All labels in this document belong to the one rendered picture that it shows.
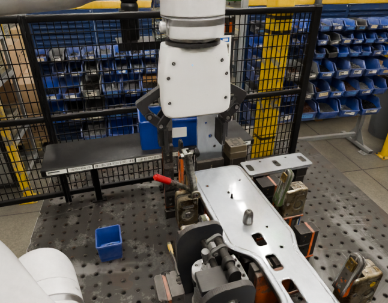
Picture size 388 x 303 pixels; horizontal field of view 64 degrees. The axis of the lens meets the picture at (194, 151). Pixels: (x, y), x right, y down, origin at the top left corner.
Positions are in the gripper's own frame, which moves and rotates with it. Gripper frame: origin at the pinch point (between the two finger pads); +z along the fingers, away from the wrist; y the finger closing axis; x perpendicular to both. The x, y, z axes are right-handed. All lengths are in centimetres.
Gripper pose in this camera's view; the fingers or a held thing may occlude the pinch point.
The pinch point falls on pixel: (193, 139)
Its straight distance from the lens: 49.4
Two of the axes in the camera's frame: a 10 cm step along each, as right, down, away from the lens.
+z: 0.0, 8.7, 5.0
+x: -2.9, -4.8, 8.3
